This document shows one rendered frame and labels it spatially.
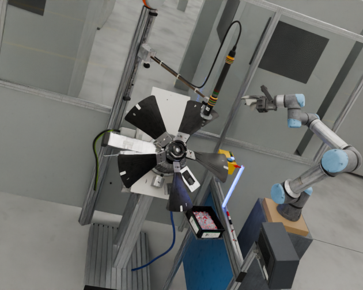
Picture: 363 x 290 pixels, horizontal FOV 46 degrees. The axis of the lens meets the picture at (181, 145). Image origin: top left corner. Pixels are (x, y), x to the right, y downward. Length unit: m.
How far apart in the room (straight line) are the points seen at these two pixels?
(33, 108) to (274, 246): 1.97
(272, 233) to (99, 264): 1.50
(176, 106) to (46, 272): 1.45
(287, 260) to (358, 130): 4.38
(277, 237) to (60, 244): 1.82
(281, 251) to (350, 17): 3.47
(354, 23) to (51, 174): 3.48
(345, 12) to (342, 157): 2.98
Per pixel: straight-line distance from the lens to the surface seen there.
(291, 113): 2.52
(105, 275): 3.20
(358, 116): 6.17
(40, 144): 3.39
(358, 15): 5.12
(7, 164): 3.54
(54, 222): 3.58
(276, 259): 2.03
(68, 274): 3.24
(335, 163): 2.28
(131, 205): 3.17
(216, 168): 2.58
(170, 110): 2.80
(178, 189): 2.50
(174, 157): 2.46
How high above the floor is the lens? 2.39
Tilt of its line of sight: 27 degrees down
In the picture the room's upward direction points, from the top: 22 degrees clockwise
